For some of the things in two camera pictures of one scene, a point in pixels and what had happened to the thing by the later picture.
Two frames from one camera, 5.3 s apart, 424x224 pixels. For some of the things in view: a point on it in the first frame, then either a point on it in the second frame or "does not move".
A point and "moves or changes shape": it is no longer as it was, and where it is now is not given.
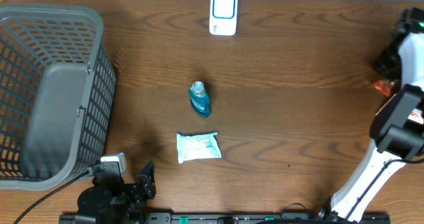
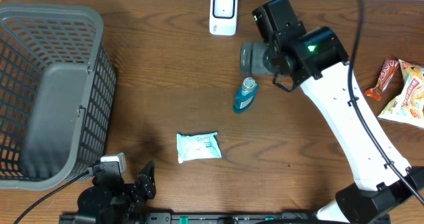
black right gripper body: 389,61 -> 264,61
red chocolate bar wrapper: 383,86 moves or changes shape
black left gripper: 139,195 does not move
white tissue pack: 198,146 does not move
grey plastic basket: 57,95 does not move
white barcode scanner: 223,12 does not move
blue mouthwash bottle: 200,102 -> 245,95
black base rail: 223,218 does not move
